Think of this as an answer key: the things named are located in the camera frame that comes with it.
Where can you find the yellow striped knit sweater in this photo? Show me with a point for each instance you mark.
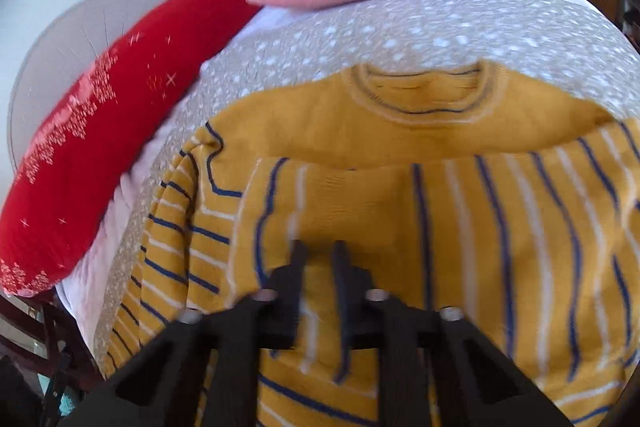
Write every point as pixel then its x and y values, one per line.
pixel 450 217

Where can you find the round grey headboard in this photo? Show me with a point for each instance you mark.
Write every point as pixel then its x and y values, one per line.
pixel 60 57

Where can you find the white bed sheet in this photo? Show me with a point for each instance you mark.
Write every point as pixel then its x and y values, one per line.
pixel 120 217

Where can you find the beige dotted quilt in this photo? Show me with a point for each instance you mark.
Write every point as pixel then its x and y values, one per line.
pixel 400 32

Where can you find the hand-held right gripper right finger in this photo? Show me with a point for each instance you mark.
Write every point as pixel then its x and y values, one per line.
pixel 341 259

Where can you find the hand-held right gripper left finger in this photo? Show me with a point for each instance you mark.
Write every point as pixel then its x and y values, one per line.
pixel 298 257

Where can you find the red patterned pillow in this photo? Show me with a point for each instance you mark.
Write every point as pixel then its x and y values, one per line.
pixel 105 122

